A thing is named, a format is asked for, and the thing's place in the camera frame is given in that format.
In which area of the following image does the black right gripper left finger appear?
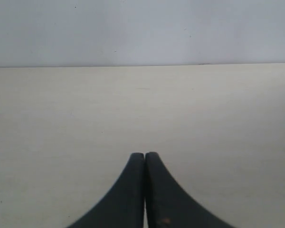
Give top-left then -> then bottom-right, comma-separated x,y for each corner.
70,152 -> 144,228

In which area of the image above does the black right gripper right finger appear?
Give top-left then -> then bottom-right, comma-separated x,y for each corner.
145,152 -> 232,228

